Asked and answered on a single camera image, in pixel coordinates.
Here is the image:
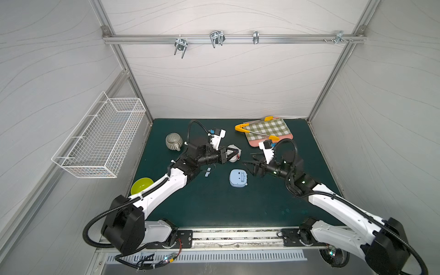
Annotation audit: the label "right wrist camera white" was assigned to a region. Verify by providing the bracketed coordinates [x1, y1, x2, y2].
[258, 139, 276, 165]

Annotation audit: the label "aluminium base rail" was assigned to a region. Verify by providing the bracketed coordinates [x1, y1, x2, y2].
[96, 225, 378, 253]

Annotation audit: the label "green yellow bowl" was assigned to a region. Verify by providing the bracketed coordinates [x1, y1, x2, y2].
[130, 178, 154, 195]

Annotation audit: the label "yellow steel tongs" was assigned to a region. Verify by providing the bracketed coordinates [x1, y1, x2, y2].
[234, 116, 281, 142]

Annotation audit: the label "pink tray checkered cloth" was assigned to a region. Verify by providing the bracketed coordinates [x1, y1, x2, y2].
[244, 118, 293, 147]

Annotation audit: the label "white wire basket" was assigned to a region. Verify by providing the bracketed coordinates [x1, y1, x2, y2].
[52, 92, 146, 179]

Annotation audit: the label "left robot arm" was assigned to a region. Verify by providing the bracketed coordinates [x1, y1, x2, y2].
[102, 140, 239, 256]

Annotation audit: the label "blue alarm clock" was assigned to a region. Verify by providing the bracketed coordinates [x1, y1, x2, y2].
[229, 169, 248, 188]

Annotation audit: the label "aluminium crossbar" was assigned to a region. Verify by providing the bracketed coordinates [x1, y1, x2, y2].
[103, 33, 367, 45]

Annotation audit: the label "metal hook clamp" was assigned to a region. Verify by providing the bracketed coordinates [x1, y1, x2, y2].
[323, 31, 354, 45]
[209, 30, 225, 48]
[174, 37, 188, 58]
[253, 30, 260, 45]

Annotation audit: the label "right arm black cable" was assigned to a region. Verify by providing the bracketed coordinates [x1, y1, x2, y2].
[273, 138, 429, 275]

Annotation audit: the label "white alarm clock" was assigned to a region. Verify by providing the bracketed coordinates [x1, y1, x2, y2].
[226, 144, 242, 163]

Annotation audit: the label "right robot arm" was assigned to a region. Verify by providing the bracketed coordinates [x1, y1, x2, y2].
[244, 151, 411, 275]

